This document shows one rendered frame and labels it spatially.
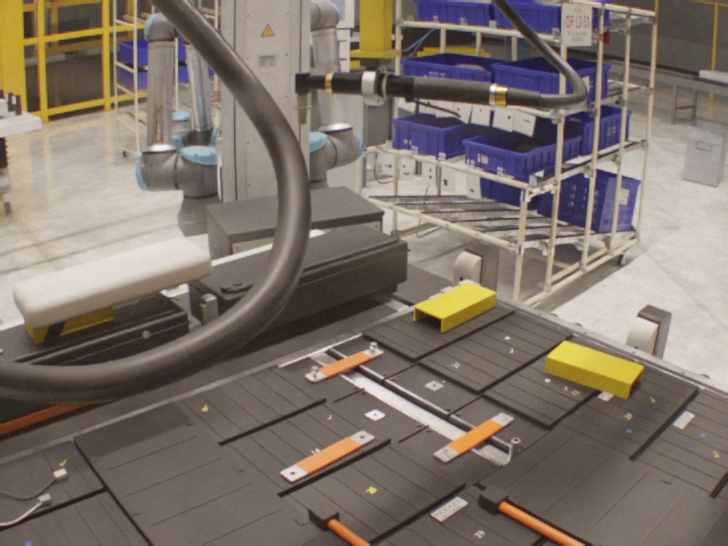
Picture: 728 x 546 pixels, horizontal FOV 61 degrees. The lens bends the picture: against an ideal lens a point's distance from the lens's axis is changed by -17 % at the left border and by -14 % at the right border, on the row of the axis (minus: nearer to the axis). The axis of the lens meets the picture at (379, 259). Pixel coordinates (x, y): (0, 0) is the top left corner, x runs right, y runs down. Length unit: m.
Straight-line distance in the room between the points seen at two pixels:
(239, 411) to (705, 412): 0.74
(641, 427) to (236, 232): 1.56
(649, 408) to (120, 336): 0.85
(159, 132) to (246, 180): 0.42
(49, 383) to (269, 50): 2.22
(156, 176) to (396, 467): 2.04
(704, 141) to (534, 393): 6.07
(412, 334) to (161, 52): 1.85
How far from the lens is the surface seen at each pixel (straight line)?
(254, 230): 2.29
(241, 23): 2.60
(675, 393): 1.19
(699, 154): 7.12
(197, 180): 2.77
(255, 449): 0.99
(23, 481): 1.00
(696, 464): 1.03
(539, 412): 1.08
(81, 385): 0.51
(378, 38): 1.38
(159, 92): 2.81
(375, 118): 5.74
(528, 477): 0.94
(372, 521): 0.87
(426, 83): 1.37
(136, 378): 0.51
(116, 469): 0.97
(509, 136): 3.91
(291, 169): 0.62
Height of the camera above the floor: 1.60
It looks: 22 degrees down
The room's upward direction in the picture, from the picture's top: 1 degrees clockwise
